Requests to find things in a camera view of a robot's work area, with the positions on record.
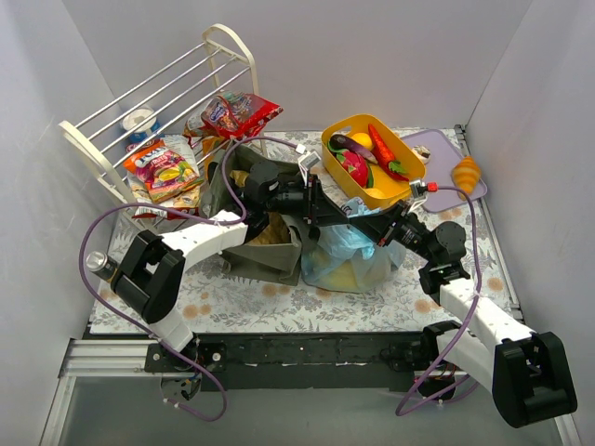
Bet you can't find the red chili pepper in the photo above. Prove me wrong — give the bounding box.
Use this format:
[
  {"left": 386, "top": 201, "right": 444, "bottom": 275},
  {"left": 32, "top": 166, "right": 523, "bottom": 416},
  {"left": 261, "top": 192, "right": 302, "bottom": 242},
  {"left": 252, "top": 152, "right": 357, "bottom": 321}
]
[{"left": 368, "top": 124, "right": 409, "bottom": 182}]

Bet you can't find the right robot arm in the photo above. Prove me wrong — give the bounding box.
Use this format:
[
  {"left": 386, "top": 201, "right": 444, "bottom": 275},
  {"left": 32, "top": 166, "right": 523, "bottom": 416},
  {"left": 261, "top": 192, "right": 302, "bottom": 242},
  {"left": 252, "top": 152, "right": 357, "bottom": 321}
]
[{"left": 350, "top": 203, "right": 577, "bottom": 427}]

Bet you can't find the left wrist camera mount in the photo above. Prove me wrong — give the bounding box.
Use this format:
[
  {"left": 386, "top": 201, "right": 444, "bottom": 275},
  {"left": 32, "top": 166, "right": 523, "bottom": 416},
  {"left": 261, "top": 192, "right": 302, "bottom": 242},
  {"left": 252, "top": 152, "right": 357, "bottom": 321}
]
[{"left": 295, "top": 144, "right": 321, "bottom": 184}]

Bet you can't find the white metal shelf rack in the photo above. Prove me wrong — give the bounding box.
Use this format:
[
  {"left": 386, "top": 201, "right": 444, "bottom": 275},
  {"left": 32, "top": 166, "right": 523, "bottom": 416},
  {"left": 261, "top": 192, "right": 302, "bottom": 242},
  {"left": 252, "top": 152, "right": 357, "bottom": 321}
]
[{"left": 59, "top": 23, "right": 259, "bottom": 204}]

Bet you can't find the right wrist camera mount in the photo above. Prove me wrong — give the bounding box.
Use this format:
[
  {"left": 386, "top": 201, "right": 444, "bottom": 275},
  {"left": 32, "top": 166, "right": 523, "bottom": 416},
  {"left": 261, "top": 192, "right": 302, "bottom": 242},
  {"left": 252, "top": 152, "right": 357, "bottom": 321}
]
[{"left": 409, "top": 179, "right": 438, "bottom": 213}]

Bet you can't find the purple tray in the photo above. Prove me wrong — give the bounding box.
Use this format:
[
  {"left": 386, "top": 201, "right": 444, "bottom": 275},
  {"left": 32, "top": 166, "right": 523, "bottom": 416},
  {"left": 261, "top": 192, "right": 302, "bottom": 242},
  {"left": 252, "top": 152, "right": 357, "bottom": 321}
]
[{"left": 403, "top": 129, "right": 467, "bottom": 213}]

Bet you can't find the purple eggplant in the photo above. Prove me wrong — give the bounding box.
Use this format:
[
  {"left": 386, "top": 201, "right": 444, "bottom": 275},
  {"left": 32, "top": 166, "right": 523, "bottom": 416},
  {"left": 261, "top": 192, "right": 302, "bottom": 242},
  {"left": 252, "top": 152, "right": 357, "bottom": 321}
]
[{"left": 328, "top": 134, "right": 377, "bottom": 164}]

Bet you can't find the dark drink can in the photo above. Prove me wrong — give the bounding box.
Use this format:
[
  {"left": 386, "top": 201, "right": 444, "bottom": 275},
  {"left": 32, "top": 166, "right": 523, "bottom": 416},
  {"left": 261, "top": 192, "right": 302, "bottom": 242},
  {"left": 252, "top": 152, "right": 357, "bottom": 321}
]
[{"left": 86, "top": 251, "right": 119, "bottom": 283}]

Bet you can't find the brown paper snack bag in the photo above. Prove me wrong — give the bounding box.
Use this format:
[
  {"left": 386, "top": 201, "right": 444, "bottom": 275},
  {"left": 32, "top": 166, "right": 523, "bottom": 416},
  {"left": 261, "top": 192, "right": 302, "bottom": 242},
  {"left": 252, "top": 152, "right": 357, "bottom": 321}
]
[{"left": 230, "top": 170, "right": 290, "bottom": 246}]

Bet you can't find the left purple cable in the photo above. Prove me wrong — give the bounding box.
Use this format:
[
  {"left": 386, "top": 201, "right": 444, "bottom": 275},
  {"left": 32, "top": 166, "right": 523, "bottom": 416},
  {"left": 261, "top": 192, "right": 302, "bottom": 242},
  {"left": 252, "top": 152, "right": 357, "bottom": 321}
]
[{"left": 77, "top": 136, "right": 308, "bottom": 423}]

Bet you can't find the chocolate white donut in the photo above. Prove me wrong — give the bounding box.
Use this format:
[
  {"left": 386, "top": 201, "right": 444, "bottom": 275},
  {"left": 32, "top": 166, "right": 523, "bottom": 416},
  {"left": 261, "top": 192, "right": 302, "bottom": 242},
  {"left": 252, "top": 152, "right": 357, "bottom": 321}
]
[{"left": 412, "top": 145, "right": 431, "bottom": 164}]

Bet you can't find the blue white tin can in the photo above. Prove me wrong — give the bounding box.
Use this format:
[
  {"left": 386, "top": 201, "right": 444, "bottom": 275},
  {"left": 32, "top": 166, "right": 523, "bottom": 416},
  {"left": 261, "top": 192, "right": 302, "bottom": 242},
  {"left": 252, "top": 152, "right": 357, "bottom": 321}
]
[{"left": 121, "top": 106, "right": 160, "bottom": 143}]

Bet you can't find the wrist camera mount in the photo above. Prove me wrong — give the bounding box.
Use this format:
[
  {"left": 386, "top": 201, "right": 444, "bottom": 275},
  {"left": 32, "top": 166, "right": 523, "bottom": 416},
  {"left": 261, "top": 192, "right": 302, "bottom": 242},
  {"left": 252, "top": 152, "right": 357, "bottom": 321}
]
[
  {"left": 409, "top": 179, "right": 438, "bottom": 213},
  {"left": 295, "top": 144, "right": 321, "bottom": 184}
]

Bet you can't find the green canvas tote bag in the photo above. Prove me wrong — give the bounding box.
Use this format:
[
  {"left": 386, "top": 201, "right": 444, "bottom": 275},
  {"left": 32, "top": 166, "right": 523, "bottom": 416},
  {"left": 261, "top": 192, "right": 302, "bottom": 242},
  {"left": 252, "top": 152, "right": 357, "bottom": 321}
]
[{"left": 199, "top": 151, "right": 311, "bottom": 286}]

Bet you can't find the orange croissant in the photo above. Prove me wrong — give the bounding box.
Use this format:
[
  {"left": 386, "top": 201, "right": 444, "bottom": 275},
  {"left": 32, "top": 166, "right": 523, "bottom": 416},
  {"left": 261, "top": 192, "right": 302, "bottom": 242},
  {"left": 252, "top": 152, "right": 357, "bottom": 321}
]
[{"left": 451, "top": 156, "right": 482, "bottom": 196}]

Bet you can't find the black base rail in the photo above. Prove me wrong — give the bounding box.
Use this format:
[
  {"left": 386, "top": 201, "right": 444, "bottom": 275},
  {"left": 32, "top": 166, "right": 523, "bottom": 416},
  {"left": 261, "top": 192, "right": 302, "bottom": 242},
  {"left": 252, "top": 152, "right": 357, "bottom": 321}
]
[{"left": 143, "top": 332, "right": 480, "bottom": 391}]

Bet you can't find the light blue plastic bag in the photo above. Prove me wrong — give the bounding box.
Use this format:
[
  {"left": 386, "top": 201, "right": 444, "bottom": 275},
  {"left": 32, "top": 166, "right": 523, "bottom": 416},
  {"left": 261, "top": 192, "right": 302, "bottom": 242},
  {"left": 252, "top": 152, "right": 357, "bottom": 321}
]
[{"left": 300, "top": 224, "right": 405, "bottom": 293}]

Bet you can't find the pink dragon fruit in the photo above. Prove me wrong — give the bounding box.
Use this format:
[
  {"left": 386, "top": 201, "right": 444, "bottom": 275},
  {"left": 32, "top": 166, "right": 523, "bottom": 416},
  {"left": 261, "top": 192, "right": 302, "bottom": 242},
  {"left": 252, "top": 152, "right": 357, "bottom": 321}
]
[{"left": 335, "top": 150, "right": 370, "bottom": 188}]

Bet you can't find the colourful fruit candy bag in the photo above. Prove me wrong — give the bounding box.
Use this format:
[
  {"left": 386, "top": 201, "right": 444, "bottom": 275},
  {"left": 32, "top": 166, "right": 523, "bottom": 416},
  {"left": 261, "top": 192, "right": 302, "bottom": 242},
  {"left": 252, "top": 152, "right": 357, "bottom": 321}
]
[{"left": 124, "top": 140, "right": 202, "bottom": 203}]

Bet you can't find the red snack bag lower shelf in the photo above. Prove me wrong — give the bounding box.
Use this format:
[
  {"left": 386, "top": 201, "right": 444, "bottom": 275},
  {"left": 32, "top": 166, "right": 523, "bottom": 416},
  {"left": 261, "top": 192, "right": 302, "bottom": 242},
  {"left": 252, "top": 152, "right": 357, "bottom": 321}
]
[{"left": 200, "top": 91, "right": 284, "bottom": 139}]

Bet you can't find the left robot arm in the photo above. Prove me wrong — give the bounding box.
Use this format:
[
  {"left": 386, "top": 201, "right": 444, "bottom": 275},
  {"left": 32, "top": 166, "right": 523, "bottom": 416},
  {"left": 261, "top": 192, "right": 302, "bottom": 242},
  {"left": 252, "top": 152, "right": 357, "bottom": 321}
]
[{"left": 111, "top": 161, "right": 348, "bottom": 357}]

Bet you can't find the yellow plastic fruit basket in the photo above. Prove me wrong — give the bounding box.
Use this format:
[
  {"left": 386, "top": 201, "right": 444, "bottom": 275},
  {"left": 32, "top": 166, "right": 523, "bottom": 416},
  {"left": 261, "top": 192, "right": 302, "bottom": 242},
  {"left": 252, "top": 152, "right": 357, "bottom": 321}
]
[{"left": 321, "top": 114, "right": 426, "bottom": 209}]

